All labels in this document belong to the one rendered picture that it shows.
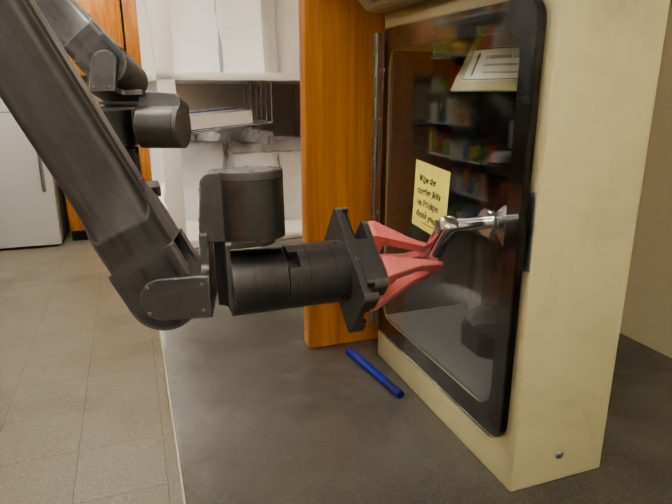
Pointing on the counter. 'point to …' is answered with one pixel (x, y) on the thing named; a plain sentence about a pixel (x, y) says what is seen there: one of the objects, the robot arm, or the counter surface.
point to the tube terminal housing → (568, 236)
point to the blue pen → (375, 373)
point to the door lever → (443, 234)
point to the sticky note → (429, 195)
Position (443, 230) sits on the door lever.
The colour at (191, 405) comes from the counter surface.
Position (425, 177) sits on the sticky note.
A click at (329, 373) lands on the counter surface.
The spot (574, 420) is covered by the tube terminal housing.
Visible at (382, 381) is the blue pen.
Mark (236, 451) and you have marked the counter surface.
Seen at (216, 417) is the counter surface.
